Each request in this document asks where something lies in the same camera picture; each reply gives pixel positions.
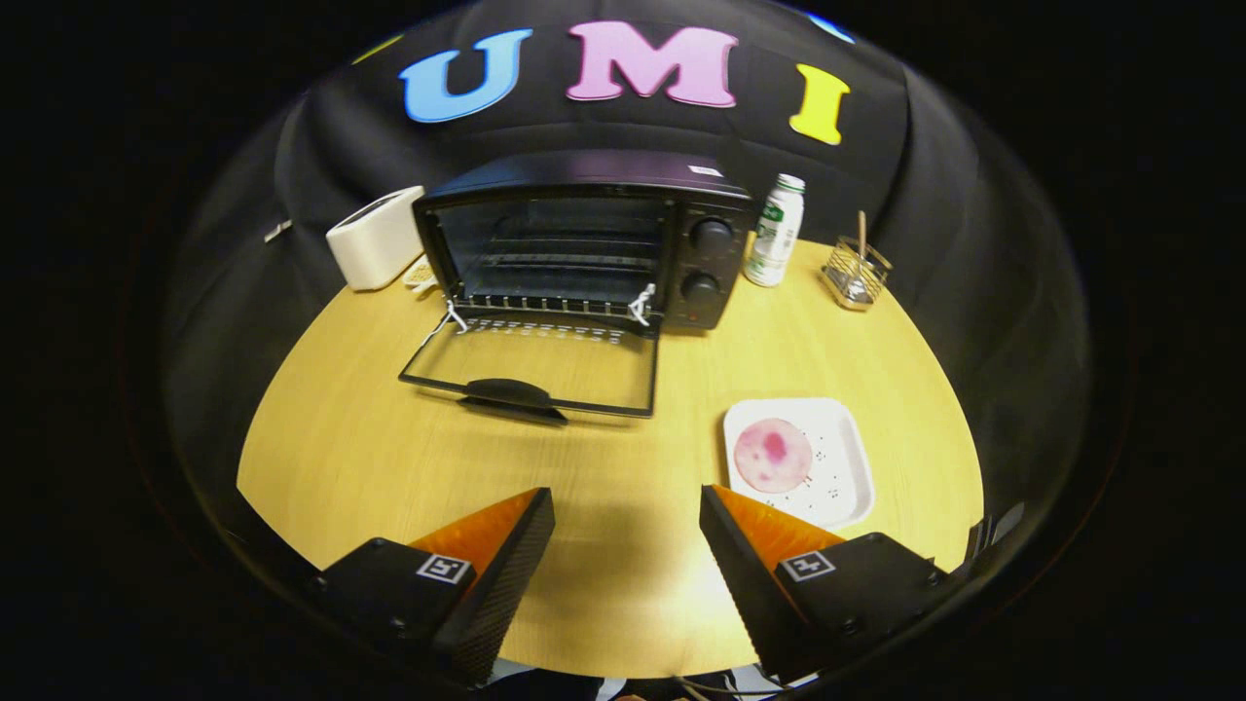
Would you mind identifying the white square plate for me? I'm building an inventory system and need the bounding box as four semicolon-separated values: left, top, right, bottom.
723;397;876;532

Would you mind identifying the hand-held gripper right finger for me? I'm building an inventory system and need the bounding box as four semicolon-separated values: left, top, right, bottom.
699;484;967;683

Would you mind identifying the round pink food slice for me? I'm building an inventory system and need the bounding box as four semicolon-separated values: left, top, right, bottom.
734;419;814;494

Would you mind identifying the white bread toaster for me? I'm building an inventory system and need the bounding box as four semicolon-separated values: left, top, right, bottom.
325;185;427;292

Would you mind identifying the black toaster oven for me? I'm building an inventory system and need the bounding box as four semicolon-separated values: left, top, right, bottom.
397;149;761;426

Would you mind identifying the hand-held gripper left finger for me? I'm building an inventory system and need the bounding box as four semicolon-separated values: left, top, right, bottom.
310;487;557;687

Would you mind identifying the metal wire holder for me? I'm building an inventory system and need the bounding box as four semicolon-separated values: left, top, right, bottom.
820;237;894;313

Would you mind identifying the white drink bottle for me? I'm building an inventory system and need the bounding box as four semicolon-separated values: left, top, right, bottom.
744;173;807;288

